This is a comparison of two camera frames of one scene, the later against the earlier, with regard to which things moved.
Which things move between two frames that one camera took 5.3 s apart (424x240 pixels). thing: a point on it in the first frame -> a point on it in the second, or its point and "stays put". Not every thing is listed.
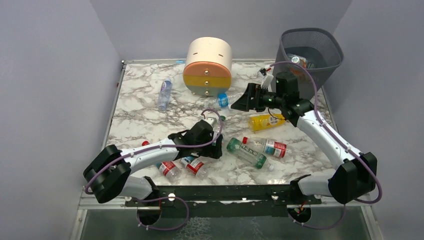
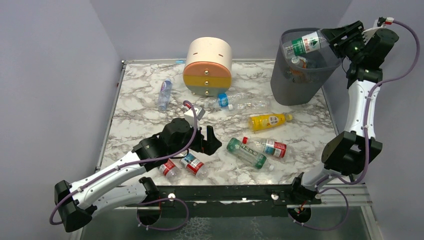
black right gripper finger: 243,103 -> 335,35
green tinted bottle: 248,154 stays put
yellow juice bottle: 259,122 stays put
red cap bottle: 196,166 stays put
